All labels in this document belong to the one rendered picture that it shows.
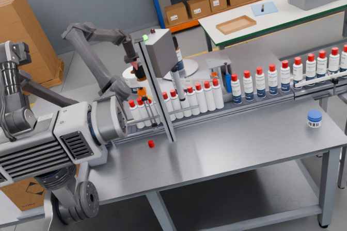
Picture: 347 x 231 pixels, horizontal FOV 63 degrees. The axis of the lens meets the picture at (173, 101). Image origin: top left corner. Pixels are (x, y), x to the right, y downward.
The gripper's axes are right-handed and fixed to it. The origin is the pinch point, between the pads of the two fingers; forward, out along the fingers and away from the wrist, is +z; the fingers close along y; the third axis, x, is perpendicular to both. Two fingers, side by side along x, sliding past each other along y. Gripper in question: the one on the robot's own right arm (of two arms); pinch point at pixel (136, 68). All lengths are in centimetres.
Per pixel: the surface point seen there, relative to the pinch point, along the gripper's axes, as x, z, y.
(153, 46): 36.6, -27.9, -17.1
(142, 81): -4.8, 12.9, 0.3
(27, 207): 61, 31, 71
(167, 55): 30.4, -18.0, -21.8
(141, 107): 21.5, 15.2, 1.9
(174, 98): 21.6, 14.7, -18.6
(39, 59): -257, 74, 182
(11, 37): -255, 30, 201
